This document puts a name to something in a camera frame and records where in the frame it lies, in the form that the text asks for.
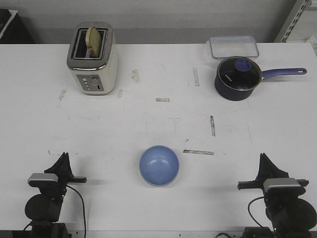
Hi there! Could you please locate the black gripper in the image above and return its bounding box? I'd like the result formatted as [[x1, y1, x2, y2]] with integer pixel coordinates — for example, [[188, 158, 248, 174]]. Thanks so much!
[[237, 153, 309, 206], [39, 152, 87, 198]]

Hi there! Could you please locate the blue bowl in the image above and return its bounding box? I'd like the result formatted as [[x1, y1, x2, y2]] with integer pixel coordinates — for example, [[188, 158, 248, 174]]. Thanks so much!
[[139, 145, 180, 186]]

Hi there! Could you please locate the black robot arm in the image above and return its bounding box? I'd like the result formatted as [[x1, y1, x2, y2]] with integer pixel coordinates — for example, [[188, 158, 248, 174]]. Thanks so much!
[[237, 153, 317, 238], [25, 152, 87, 238]]

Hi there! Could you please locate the dark blue saucepan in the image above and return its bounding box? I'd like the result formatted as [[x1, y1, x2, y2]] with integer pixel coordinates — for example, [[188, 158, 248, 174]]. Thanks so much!
[[214, 56, 307, 101]]

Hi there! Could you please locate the cream and chrome toaster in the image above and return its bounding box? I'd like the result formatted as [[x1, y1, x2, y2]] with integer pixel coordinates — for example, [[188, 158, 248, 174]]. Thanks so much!
[[67, 21, 118, 95]]

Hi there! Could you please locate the glass pot lid blue knob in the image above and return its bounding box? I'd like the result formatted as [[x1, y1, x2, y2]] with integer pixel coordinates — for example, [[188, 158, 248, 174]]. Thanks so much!
[[217, 57, 262, 91]]

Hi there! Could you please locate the clear plastic food container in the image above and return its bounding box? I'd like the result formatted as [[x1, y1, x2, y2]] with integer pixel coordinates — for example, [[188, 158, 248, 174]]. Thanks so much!
[[209, 35, 260, 59]]

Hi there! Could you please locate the toast slice in toaster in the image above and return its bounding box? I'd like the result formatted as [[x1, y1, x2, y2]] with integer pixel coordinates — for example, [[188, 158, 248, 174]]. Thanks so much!
[[85, 27, 102, 59]]

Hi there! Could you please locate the white metal shelf upright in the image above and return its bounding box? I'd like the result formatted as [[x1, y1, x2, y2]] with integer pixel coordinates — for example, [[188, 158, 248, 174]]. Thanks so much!
[[273, 0, 317, 43]]

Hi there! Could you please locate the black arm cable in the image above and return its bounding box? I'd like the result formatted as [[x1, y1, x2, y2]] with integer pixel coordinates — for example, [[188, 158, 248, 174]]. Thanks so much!
[[248, 196, 267, 229], [66, 184, 87, 238]]

